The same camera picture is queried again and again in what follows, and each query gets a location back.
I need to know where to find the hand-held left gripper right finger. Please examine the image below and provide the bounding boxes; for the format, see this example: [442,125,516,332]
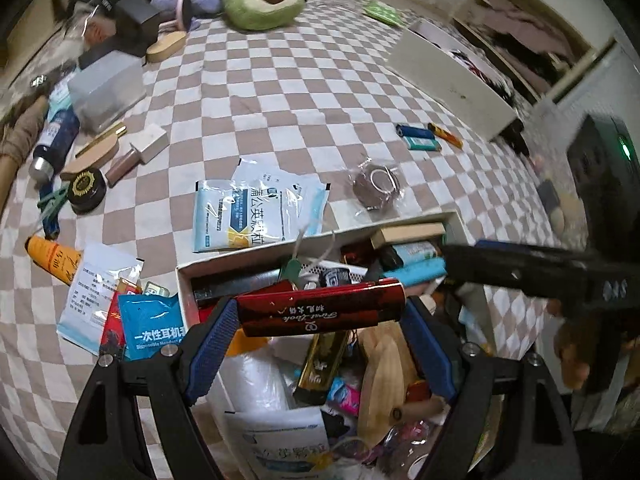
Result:
[402,296,583,480]

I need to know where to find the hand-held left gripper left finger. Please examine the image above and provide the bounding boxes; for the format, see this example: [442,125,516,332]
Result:
[59,297,241,480]

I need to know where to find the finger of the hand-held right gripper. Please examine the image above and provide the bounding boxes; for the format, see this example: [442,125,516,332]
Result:
[442,240,591,307]

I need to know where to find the white cardboard box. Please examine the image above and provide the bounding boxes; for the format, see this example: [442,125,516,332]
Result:
[175,209,501,480]

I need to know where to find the red glossy rectangular box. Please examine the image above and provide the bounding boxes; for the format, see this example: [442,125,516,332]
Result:
[235,279,405,338]

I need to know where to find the clear bag of hair ties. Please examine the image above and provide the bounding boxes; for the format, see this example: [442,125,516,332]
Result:
[345,157,408,218]

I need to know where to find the black round tin gold emblem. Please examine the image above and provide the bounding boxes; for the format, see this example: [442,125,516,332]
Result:
[67,167,107,213]

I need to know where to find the dark items in long box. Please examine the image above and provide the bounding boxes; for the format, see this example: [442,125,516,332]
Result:
[440,45,518,106]

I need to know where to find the person's right hand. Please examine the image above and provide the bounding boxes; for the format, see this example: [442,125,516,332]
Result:
[547,297,601,391]

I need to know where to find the tape roll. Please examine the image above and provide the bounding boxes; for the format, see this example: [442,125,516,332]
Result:
[207,337,296,411]

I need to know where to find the black long box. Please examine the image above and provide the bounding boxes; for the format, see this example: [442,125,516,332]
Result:
[192,267,281,306]

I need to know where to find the printed pale lighter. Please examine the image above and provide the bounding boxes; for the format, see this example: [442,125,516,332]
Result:
[392,241,441,266]

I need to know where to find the pink blue packet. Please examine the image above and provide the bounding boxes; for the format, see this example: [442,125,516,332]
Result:
[327,377,363,416]

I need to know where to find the wooden block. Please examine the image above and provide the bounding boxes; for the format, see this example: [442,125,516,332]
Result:
[370,222,446,250]

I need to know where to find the red black packet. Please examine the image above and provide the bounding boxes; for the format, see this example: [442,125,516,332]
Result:
[99,290,128,361]

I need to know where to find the gold black box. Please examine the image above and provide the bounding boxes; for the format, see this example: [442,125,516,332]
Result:
[292,330,351,406]

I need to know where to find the green tag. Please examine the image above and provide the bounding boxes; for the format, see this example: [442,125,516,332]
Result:
[280,255,303,291]

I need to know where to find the white printed sachet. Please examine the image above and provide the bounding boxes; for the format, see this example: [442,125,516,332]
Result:
[56,242,146,356]

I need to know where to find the blue white medicine sachet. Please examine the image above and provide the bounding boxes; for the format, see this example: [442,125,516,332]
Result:
[192,179,281,253]

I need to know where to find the black clothes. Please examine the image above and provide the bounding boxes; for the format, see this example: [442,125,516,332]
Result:
[487,30,571,93]

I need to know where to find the open wardrobe shelf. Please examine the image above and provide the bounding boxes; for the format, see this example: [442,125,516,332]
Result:
[452,0,618,106]

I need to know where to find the orange lighter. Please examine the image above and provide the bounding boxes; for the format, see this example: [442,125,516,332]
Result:
[427,122,465,149]

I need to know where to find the pink clothes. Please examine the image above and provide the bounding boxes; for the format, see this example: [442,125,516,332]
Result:
[475,0,586,61]

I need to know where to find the dark blue lighter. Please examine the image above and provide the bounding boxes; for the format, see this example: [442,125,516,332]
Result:
[395,124,435,140]

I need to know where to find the long white box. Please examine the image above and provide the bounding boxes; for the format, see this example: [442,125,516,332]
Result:
[387,17,521,141]

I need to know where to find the orange tube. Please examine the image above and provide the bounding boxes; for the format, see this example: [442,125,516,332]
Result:
[25,235,83,286]

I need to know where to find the lip gloss with white cap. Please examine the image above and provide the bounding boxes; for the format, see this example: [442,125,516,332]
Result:
[104,122,168,188]

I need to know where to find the wooden oval brush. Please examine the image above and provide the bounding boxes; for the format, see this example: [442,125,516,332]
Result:
[60,137,121,181]

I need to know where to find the gold tube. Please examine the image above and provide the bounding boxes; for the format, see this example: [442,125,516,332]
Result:
[75,121,128,158]

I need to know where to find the green packet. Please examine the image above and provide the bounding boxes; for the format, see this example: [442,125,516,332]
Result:
[362,0,403,28]

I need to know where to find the dark blue bottle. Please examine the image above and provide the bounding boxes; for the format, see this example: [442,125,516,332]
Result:
[29,107,81,186]

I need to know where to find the cardboard tube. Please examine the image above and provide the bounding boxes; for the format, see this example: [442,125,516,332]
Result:
[0,155,26,211]

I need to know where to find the translucent plastic box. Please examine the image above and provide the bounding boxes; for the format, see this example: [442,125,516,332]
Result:
[67,52,147,133]

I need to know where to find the white teal tube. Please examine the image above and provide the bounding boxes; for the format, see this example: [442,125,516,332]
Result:
[47,77,76,116]

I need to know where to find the black flat box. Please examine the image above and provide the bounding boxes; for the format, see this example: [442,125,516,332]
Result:
[77,40,126,68]

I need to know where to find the black cube box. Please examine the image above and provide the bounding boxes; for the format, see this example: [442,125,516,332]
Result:
[114,0,161,58]

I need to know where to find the clear plastic bag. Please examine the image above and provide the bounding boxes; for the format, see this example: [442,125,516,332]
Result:
[50,5,121,76]

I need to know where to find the avocado plush toy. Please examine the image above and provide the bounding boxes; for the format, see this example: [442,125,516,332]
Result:
[220,0,307,31]

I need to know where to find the brown rope bundle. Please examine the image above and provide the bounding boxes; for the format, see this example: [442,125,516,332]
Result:
[0,95,50,161]

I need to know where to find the pink handled mirror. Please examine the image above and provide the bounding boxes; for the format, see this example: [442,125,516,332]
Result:
[160,0,193,31]

